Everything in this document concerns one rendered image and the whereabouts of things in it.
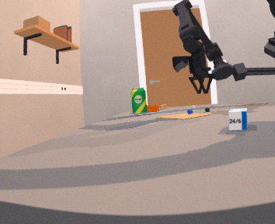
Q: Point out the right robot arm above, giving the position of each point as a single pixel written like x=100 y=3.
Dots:
x=210 y=49

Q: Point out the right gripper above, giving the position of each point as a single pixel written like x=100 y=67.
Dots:
x=203 y=74

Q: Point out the green and yellow can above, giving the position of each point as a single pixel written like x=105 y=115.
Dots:
x=138 y=97

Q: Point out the orange flat mat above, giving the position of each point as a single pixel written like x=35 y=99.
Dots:
x=183 y=116

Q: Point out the small white and blue box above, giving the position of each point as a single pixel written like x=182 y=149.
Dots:
x=237 y=119

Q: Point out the orange digital multimeter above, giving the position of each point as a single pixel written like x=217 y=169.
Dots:
x=152 y=108

